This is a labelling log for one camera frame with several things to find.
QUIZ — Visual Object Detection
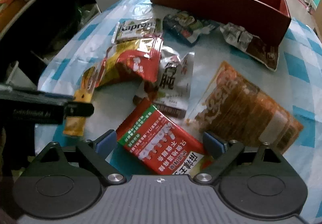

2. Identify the red green snack packet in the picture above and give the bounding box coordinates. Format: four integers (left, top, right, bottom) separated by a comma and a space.
116, 99, 214, 177

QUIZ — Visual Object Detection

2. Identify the red yellow Trolli bag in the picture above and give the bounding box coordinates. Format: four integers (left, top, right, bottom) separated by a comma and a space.
96, 37, 163, 87

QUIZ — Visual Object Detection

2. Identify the yellow orange snack packet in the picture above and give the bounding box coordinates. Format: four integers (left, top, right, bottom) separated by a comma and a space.
63, 61, 104, 137

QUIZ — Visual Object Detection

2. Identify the orange brown snack bag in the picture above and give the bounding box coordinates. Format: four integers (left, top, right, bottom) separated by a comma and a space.
185, 61, 303, 153

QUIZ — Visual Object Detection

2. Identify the silver white snack packet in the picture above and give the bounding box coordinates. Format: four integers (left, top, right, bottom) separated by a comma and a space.
133, 46, 194, 119

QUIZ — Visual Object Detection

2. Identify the white brown snack packet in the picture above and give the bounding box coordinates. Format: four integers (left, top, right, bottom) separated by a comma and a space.
220, 23, 279, 71

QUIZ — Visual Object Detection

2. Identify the blue white checkered tablecloth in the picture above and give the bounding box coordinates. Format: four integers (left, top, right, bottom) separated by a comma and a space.
38, 0, 321, 223

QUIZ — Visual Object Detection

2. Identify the Kaprons wafer packet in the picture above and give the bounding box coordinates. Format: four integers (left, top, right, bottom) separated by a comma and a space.
111, 18, 163, 44

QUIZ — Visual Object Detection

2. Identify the blue green snack packet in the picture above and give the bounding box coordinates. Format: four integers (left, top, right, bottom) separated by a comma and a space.
163, 11, 220, 47

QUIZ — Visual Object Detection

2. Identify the wooden sideboard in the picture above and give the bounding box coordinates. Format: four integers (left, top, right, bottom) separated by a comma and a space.
311, 0, 322, 38

